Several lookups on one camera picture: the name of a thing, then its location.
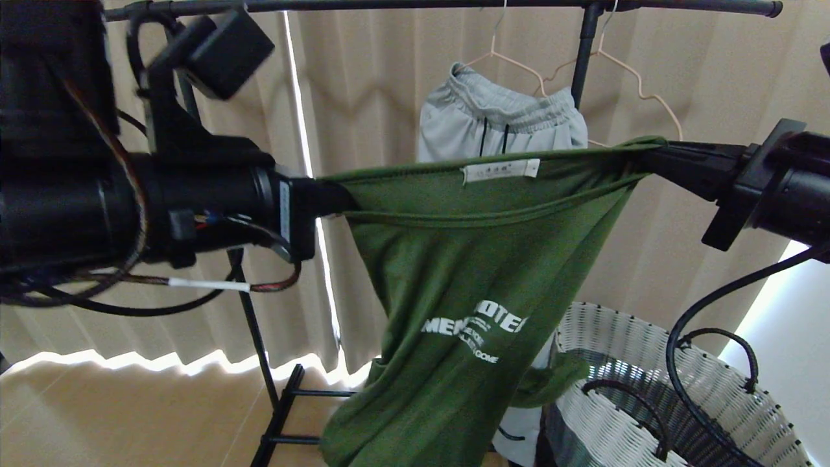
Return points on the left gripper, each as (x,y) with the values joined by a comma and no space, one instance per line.
(214,201)

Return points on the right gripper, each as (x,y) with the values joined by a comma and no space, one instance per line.
(791,188)

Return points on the pink clothes hanger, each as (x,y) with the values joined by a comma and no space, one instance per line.
(519,70)
(622,67)

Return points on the green long-sleeved shirt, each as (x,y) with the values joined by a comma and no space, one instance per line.
(454,272)

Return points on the pale grey shorts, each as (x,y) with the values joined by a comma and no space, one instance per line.
(493,130)

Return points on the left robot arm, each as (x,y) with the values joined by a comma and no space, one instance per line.
(45,78)

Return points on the black clothes rack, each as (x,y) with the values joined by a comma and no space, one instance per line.
(587,39)

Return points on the white laundry basket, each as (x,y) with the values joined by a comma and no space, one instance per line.
(596,415)

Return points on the beige curtain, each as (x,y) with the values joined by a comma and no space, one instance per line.
(376,78)

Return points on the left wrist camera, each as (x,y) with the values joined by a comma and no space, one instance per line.
(227,52)

